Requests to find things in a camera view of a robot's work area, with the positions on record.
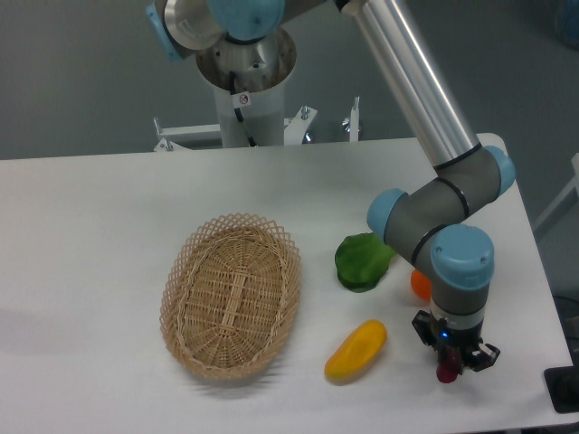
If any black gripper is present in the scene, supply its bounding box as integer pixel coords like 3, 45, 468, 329
412, 310, 500, 374

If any purple sweet potato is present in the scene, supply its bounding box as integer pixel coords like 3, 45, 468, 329
436, 347, 462, 384

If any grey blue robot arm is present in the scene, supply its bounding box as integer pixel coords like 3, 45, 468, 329
146, 1, 516, 374

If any orange tangerine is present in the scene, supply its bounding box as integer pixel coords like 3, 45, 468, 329
410, 269, 432, 301

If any yellow mango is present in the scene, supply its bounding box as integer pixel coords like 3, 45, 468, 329
324, 319, 388, 383

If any black device at table edge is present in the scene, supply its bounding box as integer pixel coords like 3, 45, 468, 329
544, 365, 578, 414

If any green bok choy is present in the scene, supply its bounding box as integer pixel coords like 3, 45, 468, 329
334, 233, 396, 293

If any woven wicker basket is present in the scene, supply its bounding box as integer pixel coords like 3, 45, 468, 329
159, 213, 301, 381

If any white frame at right edge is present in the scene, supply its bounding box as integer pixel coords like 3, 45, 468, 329
532, 154, 578, 240

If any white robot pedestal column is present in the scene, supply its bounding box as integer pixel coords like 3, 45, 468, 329
195, 28, 297, 123

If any black cable on pedestal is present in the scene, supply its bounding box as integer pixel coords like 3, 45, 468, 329
228, 71, 258, 148

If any white metal base frame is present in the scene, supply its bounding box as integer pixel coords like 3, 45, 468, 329
152, 96, 364, 153

